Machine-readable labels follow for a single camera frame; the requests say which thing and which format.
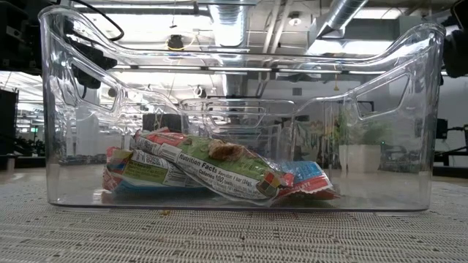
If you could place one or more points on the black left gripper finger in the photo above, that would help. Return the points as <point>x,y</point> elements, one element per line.
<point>106,62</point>
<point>82,49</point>

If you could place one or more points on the blue red granola bar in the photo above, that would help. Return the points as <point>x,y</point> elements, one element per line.
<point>307,175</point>
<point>146,171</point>

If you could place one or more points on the green red granola bar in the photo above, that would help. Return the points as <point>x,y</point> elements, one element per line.
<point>219,164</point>

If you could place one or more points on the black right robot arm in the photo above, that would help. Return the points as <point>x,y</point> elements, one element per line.
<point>457,55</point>

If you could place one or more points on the black hanging ceiling device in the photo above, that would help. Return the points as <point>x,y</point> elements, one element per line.
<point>175,41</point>

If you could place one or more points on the black partition panel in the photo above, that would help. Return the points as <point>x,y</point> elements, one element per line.
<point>8,124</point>

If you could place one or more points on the narrow clear plastic bin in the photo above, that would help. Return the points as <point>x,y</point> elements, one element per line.
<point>241,120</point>

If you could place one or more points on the small brown crumb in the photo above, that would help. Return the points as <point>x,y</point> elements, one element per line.
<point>165,212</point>

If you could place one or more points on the round ceiling sensor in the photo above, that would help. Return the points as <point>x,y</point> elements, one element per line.
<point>294,20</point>

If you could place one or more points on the grey woven mat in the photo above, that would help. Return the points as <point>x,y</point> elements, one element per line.
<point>234,237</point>

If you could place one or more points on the small green potted plant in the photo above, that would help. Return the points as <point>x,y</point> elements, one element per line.
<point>360,157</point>

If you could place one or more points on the black monitor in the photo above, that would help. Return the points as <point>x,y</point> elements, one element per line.
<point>441,128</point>

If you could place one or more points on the black workbench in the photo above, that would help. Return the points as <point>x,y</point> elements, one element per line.
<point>451,160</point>

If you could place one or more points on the vertical silver air duct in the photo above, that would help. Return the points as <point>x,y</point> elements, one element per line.
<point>228,25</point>

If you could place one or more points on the slanted silver air duct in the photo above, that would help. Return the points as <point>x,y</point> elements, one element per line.
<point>340,14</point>

